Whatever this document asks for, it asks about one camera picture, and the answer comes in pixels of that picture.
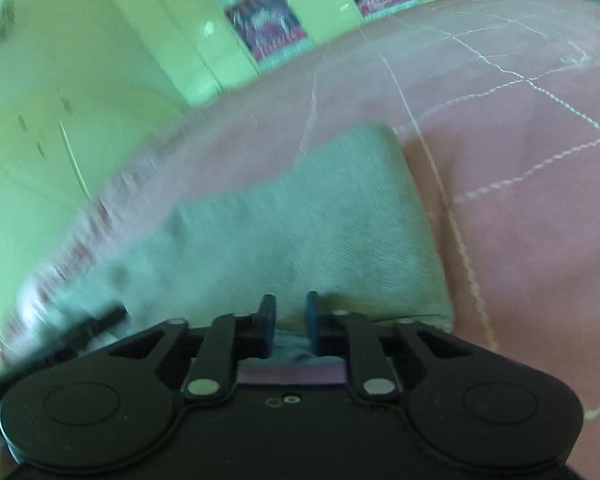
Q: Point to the white glossy wardrobe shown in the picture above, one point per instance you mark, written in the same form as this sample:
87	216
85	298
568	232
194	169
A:
155	25

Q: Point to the grey pants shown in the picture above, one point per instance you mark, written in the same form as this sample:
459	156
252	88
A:
305	225

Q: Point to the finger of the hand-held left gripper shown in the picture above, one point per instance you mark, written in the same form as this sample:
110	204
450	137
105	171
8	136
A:
100	321

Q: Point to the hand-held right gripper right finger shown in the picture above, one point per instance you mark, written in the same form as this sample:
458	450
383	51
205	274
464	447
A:
312	312

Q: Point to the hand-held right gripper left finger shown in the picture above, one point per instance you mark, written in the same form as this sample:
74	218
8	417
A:
267	312

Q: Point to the white round headboard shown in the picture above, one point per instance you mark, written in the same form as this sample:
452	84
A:
30	185

